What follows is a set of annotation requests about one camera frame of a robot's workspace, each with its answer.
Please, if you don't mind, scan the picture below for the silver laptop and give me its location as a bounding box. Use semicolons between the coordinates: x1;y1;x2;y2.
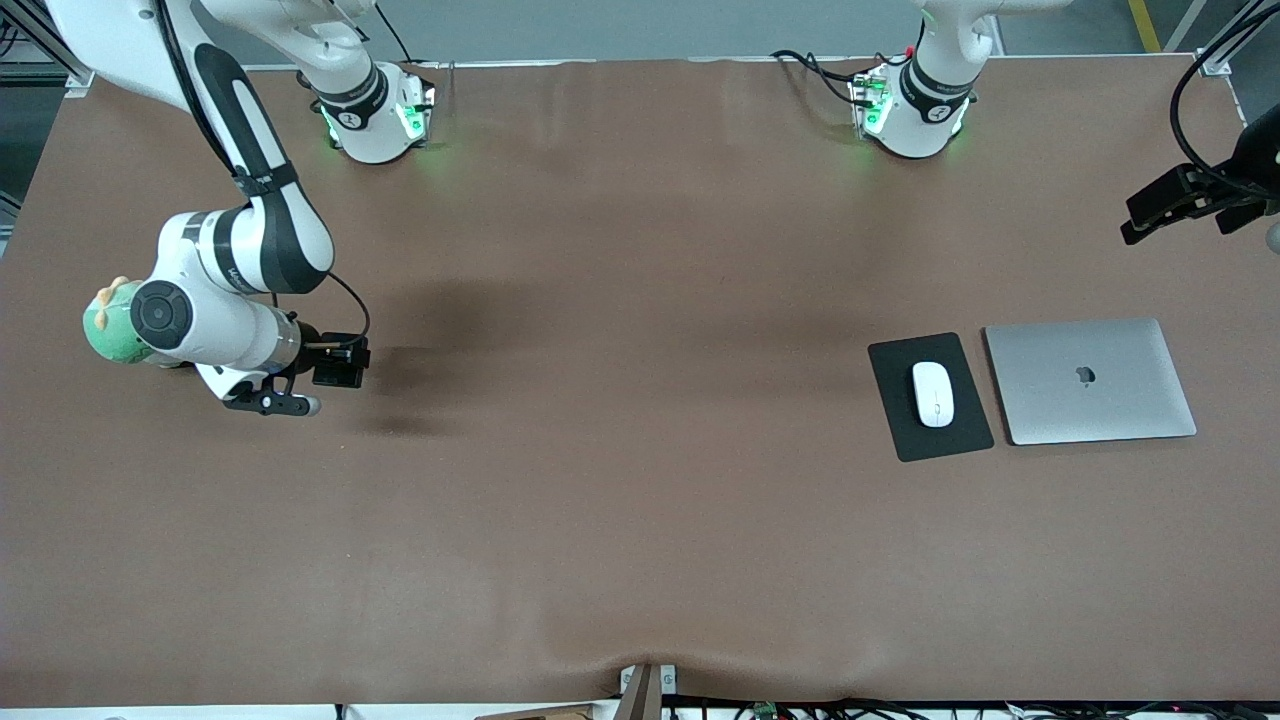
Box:
983;317;1199;447

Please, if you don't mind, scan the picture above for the black base power cable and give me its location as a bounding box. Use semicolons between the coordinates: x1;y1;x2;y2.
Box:
770;48;873;107
376;0;417;65

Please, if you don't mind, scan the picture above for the black mouse pad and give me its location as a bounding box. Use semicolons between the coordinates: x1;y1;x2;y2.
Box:
867;332;996;464

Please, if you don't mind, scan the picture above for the aluminium frame profile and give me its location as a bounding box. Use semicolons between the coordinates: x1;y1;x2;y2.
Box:
0;0;96;99
1195;0;1280;77

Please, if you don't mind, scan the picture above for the white computer mouse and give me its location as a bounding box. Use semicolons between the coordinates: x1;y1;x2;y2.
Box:
911;360;956;429

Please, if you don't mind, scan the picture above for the black phone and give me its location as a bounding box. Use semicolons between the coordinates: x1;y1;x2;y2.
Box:
313;352;365;390

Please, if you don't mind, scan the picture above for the brown table cover sheet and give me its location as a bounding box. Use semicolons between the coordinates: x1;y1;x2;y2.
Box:
0;55;1280;707

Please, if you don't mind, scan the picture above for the green dinosaur plush toy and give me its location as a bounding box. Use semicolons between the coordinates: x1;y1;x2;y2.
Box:
82;276;161;367

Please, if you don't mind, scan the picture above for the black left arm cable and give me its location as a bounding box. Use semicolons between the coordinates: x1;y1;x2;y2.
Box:
1171;0;1280;193

